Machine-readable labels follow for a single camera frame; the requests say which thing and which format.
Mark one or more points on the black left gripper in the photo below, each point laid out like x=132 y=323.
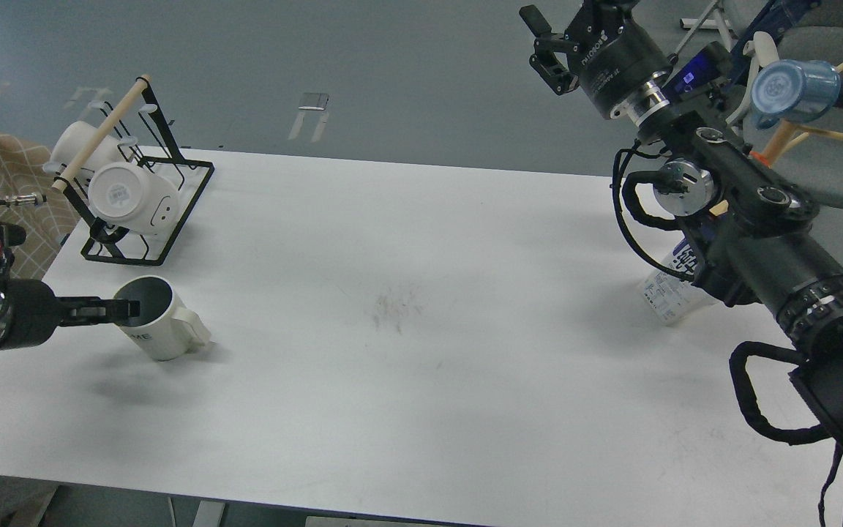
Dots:
x=30 y=312

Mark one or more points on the blue plastic cup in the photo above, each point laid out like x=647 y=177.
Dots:
x=794 y=91

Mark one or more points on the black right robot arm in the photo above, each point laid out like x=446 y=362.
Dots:
x=693 y=200

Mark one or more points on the orange plastic cup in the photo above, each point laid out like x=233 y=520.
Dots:
x=757 y=156

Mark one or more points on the white ceramic mug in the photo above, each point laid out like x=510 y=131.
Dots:
x=163 y=328

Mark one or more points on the white chair frame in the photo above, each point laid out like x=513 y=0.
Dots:
x=730 y=20

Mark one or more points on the blue white milk carton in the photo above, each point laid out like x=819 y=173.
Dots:
x=671 y=299

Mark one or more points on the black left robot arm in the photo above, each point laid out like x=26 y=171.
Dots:
x=12 y=235

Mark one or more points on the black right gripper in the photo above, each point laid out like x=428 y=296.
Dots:
x=610 y=56

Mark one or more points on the black wire mug rack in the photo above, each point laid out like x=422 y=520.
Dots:
x=134 y=130

